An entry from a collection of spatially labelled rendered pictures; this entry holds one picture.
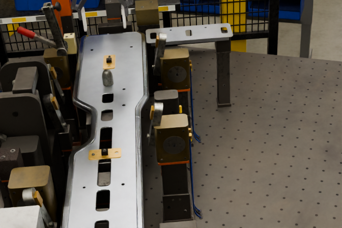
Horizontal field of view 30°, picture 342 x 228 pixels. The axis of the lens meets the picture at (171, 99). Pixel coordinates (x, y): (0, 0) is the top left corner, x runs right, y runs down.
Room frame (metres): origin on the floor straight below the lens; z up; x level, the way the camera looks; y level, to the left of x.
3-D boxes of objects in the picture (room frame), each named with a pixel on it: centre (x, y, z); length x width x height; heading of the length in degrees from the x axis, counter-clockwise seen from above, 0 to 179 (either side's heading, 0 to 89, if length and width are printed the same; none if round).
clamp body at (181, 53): (1.70, -0.03, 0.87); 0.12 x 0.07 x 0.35; 91
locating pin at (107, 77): (1.63, 0.18, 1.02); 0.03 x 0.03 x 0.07
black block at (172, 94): (1.56, 0.00, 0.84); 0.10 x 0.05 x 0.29; 91
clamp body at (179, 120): (1.35, -0.01, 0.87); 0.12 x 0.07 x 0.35; 91
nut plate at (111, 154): (1.29, 0.18, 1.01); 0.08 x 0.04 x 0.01; 91
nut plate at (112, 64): (1.75, 0.19, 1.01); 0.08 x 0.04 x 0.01; 1
